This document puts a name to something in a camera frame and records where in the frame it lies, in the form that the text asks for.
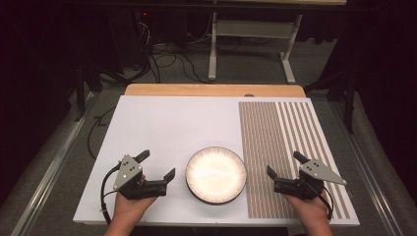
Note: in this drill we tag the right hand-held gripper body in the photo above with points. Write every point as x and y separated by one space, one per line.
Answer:
316 170

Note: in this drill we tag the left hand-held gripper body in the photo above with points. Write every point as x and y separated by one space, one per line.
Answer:
128 170

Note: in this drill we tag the person's left hand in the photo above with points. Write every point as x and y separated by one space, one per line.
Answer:
129 209

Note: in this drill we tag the person's right hand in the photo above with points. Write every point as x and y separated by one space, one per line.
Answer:
308 211

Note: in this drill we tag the white board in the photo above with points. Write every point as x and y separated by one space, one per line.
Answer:
170 124

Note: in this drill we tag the brown striped mat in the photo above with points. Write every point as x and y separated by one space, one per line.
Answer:
262 131

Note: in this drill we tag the black stand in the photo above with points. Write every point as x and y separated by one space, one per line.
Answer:
350 98
80 91

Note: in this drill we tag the wooden table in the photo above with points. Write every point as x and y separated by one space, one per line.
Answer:
213 90

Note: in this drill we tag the black computer case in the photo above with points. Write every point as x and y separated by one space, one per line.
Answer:
126 36

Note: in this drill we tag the metal floor rail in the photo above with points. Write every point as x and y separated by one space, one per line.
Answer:
370 177
49 170

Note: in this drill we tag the white desk frame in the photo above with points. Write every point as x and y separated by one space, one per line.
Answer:
252 29

